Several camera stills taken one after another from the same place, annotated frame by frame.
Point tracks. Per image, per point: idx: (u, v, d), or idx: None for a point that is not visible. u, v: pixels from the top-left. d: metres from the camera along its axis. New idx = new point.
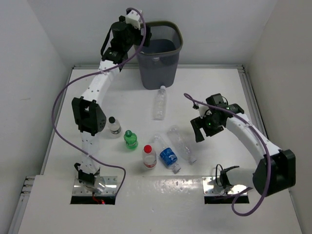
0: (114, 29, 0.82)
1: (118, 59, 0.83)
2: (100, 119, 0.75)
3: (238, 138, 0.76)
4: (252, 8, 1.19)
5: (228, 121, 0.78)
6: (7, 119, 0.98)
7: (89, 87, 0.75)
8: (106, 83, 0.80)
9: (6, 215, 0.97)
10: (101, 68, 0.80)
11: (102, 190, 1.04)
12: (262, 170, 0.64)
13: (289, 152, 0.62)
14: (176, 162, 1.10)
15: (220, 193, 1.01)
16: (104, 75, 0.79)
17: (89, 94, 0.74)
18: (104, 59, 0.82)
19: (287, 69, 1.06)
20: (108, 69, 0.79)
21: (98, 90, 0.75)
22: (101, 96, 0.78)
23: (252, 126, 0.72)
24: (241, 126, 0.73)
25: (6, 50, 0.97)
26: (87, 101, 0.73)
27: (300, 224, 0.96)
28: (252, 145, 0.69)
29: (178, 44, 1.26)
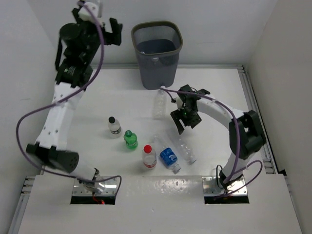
0: (64, 38, 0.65)
1: (77, 79, 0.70)
2: (68, 160, 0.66)
3: (210, 114, 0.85)
4: (251, 8, 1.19)
5: (198, 103, 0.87)
6: (7, 119, 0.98)
7: (46, 127, 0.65)
8: (67, 117, 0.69)
9: (6, 215, 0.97)
10: (56, 96, 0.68)
11: (102, 190, 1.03)
12: (233, 134, 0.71)
13: (252, 112, 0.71)
14: (176, 162, 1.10)
15: (220, 193, 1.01)
16: (62, 108, 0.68)
17: (47, 137, 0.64)
18: (59, 82, 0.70)
19: (287, 69, 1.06)
20: (65, 99, 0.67)
21: (56, 130, 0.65)
22: (64, 134, 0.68)
23: (217, 100, 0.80)
24: (208, 103, 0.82)
25: (7, 50, 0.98)
26: (46, 146, 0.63)
27: (300, 224, 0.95)
28: (221, 115, 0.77)
29: (178, 44, 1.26)
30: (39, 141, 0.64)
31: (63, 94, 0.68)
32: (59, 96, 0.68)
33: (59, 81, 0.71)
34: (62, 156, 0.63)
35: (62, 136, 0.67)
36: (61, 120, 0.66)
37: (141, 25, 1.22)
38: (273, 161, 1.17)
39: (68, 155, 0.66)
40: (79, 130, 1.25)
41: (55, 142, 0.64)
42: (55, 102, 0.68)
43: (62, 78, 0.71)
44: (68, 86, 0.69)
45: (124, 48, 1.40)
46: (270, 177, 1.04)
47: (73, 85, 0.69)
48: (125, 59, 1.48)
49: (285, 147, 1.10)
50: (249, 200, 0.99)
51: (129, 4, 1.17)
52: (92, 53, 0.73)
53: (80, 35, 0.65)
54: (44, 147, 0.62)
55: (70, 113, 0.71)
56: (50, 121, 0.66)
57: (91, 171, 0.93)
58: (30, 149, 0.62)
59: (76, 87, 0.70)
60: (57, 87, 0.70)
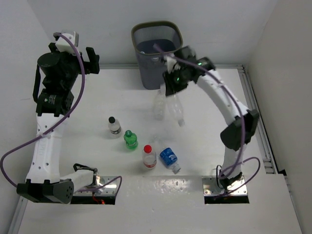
0: (44, 67, 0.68)
1: (60, 107, 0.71)
2: (63, 191, 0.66)
3: (210, 98, 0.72)
4: (251, 8, 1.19)
5: (200, 79, 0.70)
6: (8, 119, 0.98)
7: (34, 163, 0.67)
8: (55, 147, 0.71)
9: (6, 215, 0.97)
10: (41, 128, 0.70)
11: (102, 190, 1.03)
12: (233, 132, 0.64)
13: (255, 111, 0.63)
14: (176, 162, 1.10)
15: (220, 193, 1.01)
16: (48, 139, 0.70)
17: (38, 172, 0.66)
18: (41, 113, 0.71)
19: (286, 69, 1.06)
20: (51, 128, 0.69)
21: (47, 163, 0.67)
22: (54, 165, 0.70)
23: (224, 85, 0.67)
24: (213, 85, 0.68)
25: (7, 50, 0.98)
26: (39, 182, 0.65)
27: (300, 224, 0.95)
28: (223, 106, 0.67)
29: (178, 44, 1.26)
30: (30, 178, 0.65)
31: (48, 125, 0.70)
32: (44, 127, 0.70)
33: (40, 111, 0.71)
34: (56, 187, 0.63)
35: (54, 167, 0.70)
36: (50, 151, 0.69)
37: (141, 25, 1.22)
38: (273, 160, 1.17)
39: (63, 185, 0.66)
40: (79, 130, 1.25)
41: (47, 175, 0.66)
42: (41, 134, 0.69)
43: (43, 108, 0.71)
44: (51, 115, 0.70)
45: (124, 48, 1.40)
46: (270, 177, 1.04)
47: (56, 114, 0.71)
48: (125, 59, 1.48)
49: (285, 147, 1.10)
50: (249, 200, 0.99)
51: (129, 4, 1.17)
52: (70, 81, 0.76)
53: (59, 63, 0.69)
54: (36, 184, 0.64)
55: (58, 142, 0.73)
56: (39, 155, 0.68)
57: (90, 171, 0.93)
58: (21, 190, 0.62)
59: (60, 115, 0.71)
60: (39, 118, 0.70)
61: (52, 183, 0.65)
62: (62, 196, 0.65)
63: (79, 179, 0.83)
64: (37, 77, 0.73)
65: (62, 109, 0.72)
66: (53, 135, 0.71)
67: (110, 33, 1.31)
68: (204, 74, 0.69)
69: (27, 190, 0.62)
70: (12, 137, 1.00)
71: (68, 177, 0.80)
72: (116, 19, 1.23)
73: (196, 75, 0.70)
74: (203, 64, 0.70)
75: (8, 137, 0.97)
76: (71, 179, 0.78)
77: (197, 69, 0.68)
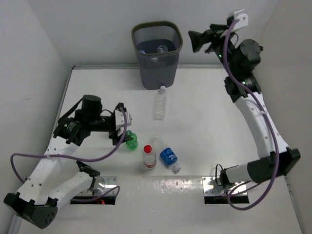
0: (85, 99, 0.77)
1: (73, 135, 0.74)
2: (42, 215, 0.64)
3: (245, 121, 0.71)
4: (252, 8, 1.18)
5: (240, 101, 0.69)
6: (8, 119, 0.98)
7: (30, 178, 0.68)
8: (53, 172, 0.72)
9: (6, 216, 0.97)
10: (49, 149, 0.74)
11: (102, 190, 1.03)
12: (264, 164, 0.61)
13: (296, 152, 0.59)
14: (176, 162, 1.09)
15: (220, 193, 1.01)
16: (51, 162, 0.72)
17: (29, 189, 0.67)
18: (56, 135, 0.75)
19: (286, 69, 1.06)
20: (55, 155, 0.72)
21: (40, 183, 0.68)
22: (46, 187, 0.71)
23: (266, 114, 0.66)
24: (255, 111, 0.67)
25: (7, 51, 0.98)
26: (25, 199, 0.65)
27: (300, 224, 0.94)
28: (260, 136, 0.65)
29: (178, 44, 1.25)
30: (20, 191, 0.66)
31: (56, 148, 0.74)
32: (52, 149, 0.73)
33: (56, 133, 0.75)
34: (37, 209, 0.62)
35: (44, 190, 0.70)
36: (46, 173, 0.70)
37: (141, 25, 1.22)
38: None
39: (46, 210, 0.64)
40: None
41: (34, 195, 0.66)
42: (47, 154, 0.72)
43: (60, 131, 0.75)
44: (63, 140, 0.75)
45: (125, 48, 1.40)
46: None
47: (68, 141, 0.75)
48: (125, 59, 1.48)
49: None
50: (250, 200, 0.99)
51: (129, 5, 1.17)
52: (94, 126, 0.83)
53: (97, 106, 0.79)
54: (23, 200, 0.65)
55: (58, 167, 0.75)
56: (36, 173, 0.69)
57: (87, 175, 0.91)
58: (8, 200, 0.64)
59: (70, 143, 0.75)
60: (52, 140, 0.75)
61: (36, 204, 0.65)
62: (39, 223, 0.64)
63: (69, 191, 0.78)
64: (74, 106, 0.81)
65: (75, 139, 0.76)
66: (56, 161, 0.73)
67: (110, 33, 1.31)
68: (247, 96, 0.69)
69: (11, 204, 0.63)
70: (10, 137, 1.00)
71: (56, 189, 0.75)
72: (116, 19, 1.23)
73: (238, 95, 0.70)
74: (247, 84, 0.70)
75: (7, 137, 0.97)
76: (58, 199, 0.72)
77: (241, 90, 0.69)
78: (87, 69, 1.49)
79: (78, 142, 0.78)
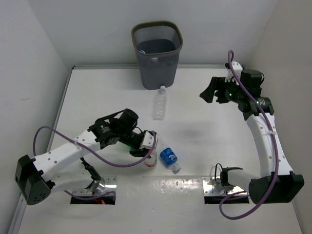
0: (126, 112, 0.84)
1: (102, 138, 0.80)
2: (37, 192, 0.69)
3: (254, 140, 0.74)
4: (251, 8, 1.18)
5: (251, 118, 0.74)
6: (7, 119, 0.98)
7: (50, 152, 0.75)
8: (70, 158, 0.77)
9: (6, 216, 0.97)
10: (79, 138, 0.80)
11: (102, 190, 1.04)
12: (264, 183, 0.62)
13: (299, 177, 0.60)
14: (176, 162, 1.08)
15: (220, 193, 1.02)
16: (74, 148, 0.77)
17: (45, 162, 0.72)
18: (90, 130, 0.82)
19: (286, 69, 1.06)
20: (81, 145, 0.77)
21: (55, 161, 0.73)
22: (58, 167, 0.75)
23: (274, 135, 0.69)
24: (263, 130, 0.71)
25: (6, 51, 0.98)
26: (36, 167, 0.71)
27: (300, 225, 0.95)
28: (264, 155, 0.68)
29: (178, 44, 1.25)
30: (36, 158, 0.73)
31: (85, 139, 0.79)
32: (81, 139, 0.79)
33: (90, 128, 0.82)
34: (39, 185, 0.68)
35: (55, 169, 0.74)
36: (66, 155, 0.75)
37: (141, 25, 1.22)
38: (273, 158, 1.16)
39: (42, 190, 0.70)
40: (79, 130, 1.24)
41: (45, 167, 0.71)
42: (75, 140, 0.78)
43: (94, 129, 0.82)
44: (93, 137, 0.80)
45: (125, 48, 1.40)
46: None
47: (96, 139, 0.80)
48: (125, 59, 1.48)
49: (285, 148, 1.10)
50: None
51: (129, 5, 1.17)
52: (123, 137, 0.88)
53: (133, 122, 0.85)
54: (34, 166, 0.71)
55: (76, 157, 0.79)
56: (58, 151, 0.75)
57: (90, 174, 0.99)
58: (23, 161, 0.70)
59: (97, 142, 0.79)
60: (86, 131, 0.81)
61: (42, 177, 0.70)
62: (31, 194, 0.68)
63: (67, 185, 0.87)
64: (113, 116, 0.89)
65: (103, 142, 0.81)
66: (79, 149, 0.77)
67: (110, 33, 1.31)
68: (258, 115, 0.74)
69: (23, 165, 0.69)
70: (10, 137, 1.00)
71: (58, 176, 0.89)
72: (116, 19, 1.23)
73: (249, 113, 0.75)
74: (261, 104, 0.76)
75: (6, 137, 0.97)
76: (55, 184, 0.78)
77: (253, 107, 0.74)
78: (87, 69, 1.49)
79: (102, 145, 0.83)
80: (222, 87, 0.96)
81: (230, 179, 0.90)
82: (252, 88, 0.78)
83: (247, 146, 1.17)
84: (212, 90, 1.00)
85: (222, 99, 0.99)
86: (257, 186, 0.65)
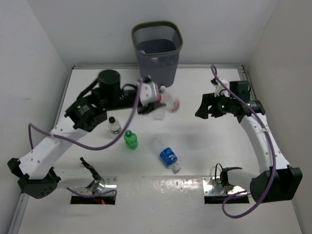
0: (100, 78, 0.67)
1: (82, 122, 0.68)
2: (37, 190, 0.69)
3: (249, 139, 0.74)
4: (251, 8, 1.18)
5: (244, 119, 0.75)
6: (7, 119, 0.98)
7: (31, 152, 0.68)
8: (54, 152, 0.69)
9: (6, 216, 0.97)
10: (56, 128, 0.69)
11: (102, 190, 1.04)
12: (263, 179, 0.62)
13: (297, 170, 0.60)
14: (176, 162, 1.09)
15: (220, 193, 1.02)
16: (54, 142, 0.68)
17: (28, 163, 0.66)
18: (67, 115, 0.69)
19: (287, 69, 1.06)
20: (58, 137, 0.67)
21: (38, 161, 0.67)
22: (46, 165, 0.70)
23: (268, 132, 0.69)
24: (257, 128, 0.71)
25: (7, 51, 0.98)
26: (22, 172, 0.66)
27: (300, 225, 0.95)
28: (261, 152, 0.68)
29: (178, 44, 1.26)
30: (20, 160, 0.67)
31: (63, 129, 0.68)
32: (58, 129, 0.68)
33: (68, 113, 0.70)
34: (34, 185, 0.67)
35: (43, 166, 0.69)
36: (47, 152, 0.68)
37: (141, 25, 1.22)
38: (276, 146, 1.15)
39: (41, 188, 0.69)
40: None
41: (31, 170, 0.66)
42: (52, 132, 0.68)
43: (71, 112, 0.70)
44: (71, 124, 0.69)
45: (125, 48, 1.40)
46: None
47: (76, 125, 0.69)
48: (125, 59, 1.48)
49: (285, 147, 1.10)
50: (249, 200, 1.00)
51: (129, 5, 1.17)
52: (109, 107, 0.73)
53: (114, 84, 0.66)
54: (20, 170, 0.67)
55: (61, 148, 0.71)
56: (38, 149, 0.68)
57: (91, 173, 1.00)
58: (9, 165, 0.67)
59: (77, 128, 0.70)
60: (63, 118, 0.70)
61: (30, 179, 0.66)
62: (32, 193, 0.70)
63: (69, 181, 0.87)
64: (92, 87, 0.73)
65: (84, 125, 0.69)
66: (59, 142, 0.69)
67: (110, 33, 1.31)
68: (250, 116, 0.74)
69: (11, 170, 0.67)
70: (10, 137, 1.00)
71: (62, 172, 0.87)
72: (116, 19, 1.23)
73: (242, 115, 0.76)
74: (252, 106, 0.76)
75: (6, 137, 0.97)
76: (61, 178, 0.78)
77: (244, 109, 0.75)
78: (87, 69, 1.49)
79: (87, 128, 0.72)
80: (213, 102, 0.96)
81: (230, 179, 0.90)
82: (241, 94, 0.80)
83: (247, 146, 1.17)
84: (205, 107, 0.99)
85: (216, 113, 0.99)
86: (257, 184, 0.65)
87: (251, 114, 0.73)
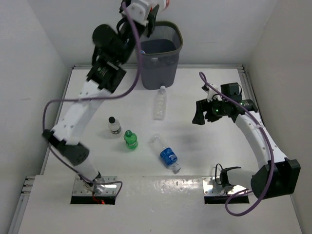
0: (96, 42, 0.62)
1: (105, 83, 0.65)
2: (74, 156, 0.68)
3: (245, 137, 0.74)
4: (252, 8, 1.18)
5: (239, 118, 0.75)
6: (7, 119, 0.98)
7: (63, 119, 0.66)
8: (85, 115, 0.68)
9: (6, 216, 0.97)
10: (82, 93, 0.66)
11: (102, 190, 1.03)
12: (263, 173, 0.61)
13: (295, 162, 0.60)
14: (176, 162, 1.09)
15: (220, 193, 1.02)
16: (83, 106, 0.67)
17: (63, 129, 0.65)
18: (88, 80, 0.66)
19: (286, 68, 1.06)
20: (87, 98, 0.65)
21: (71, 126, 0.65)
22: (79, 128, 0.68)
23: (262, 127, 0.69)
24: (252, 125, 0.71)
25: (7, 51, 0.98)
26: (58, 138, 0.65)
27: (300, 225, 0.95)
28: (258, 148, 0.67)
29: (178, 44, 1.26)
30: (54, 129, 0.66)
31: (88, 92, 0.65)
32: (84, 93, 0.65)
33: (89, 77, 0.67)
34: (69, 150, 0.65)
35: (75, 133, 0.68)
36: (78, 116, 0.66)
37: None
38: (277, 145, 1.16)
39: (76, 153, 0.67)
40: None
41: (67, 136, 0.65)
42: (79, 98, 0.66)
43: (91, 77, 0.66)
44: (95, 85, 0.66)
45: None
46: None
47: (100, 87, 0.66)
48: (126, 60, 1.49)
49: (285, 147, 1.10)
50: (249, 200, 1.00)
51: None
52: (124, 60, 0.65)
53: (110, 42, 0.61)
54: (55, 137, 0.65)
55: (90, 113, 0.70)
56: (69, 114, 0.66)
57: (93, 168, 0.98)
58: (45, 134, 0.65)
59: (103, 89, 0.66)
60: (85, 83, 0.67)
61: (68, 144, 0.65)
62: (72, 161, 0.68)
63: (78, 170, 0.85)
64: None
65: (107, 86, 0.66)
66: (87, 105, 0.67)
67: None
68: (244, 114, 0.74)
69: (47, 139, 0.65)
70: (11, 137, 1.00)
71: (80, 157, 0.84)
72: (116, 18, 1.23)
73: (236, 114, 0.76)
74: (244, 105, 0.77)
75: (6, 137, 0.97)
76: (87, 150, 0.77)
77: (238, 108, 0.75)
78: (87, 69, 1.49)
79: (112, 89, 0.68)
80: (208, 107, 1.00)
81: (230, 178, 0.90)
82: (233, 95, 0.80)
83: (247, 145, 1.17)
84: (201, 113, 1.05)
85: (214, 118, 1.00)
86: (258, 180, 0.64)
87: (245, 112, 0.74)
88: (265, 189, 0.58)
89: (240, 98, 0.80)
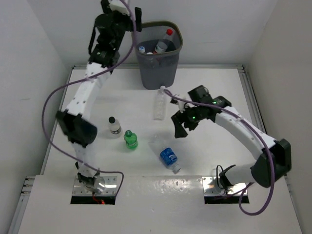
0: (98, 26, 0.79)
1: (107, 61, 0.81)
2: (88, 131, 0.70)
3: (230, 132, 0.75)
4: (252, 7, 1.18)
5: (218, 117, 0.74)
6: (7, 119, 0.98)
7: (74, 97, 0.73)
8: (93, 93, 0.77)
9: (6, 216, 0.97)
10: (88, 72, 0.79)
11: (102, 190, 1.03)
12: (262, 163, 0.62)
13: (284, 142, 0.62)
14: (176, 162, 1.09)
15: (220, 193, 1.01)
16: (91, 84, 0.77)
17: (76, 105, 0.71)
18: (92, 61, 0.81)
19: (286, 69, 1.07)
20: (95, 75, 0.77)
21: (84, 101, 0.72)
22: (88, 107, 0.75)
23: (243, 120, 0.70)
24: (232, 120, 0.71)
25: (7, 51, 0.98)
26: (73, 114, 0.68)
27: (300, 224, 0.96)
28: (248, 140, 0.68)
29: (178, 44, 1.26)
30: (68, 107, 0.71)
31: (94, 71, 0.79)
32: (90, 72, 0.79)
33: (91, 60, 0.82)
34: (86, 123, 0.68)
35: (87, 109, 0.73)
36: (88, 91, 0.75)
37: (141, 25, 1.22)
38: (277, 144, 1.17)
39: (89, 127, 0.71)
40: None
41: (81, 110, 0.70)
42: (87, 77, 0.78)
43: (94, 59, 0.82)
44: (99, 65, 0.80)
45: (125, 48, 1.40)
46: None
47: (103, 65, 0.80)
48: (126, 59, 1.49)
49: None
50: (249, 200, 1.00)
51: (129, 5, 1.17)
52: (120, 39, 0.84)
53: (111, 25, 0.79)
54: (71, 115, 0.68)
55: (96, 91, 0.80)
56: (80, 92, 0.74)
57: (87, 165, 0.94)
58: (59, 115, 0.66)
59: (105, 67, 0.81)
60: (88, 65, 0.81)
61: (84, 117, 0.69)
62: (85, 137, 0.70)
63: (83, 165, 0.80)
64: (93, 34, 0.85)
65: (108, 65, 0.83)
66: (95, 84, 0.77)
67: None
68: (222, 112, 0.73)
69: (63, 117, 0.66)
70: (10, 136, 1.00)
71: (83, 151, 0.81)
72: None
73: (213, 114, 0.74)
74: (218, 103, 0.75)
75: (6, 136, 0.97)
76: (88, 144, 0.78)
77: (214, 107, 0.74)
78: None
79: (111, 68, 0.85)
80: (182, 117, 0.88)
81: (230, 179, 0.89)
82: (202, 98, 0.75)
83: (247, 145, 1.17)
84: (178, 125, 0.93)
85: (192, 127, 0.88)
86: (260, 170, 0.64)
87: (221, 110, 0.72)
88: (272, 176, 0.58)
89: (209, 98, 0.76)
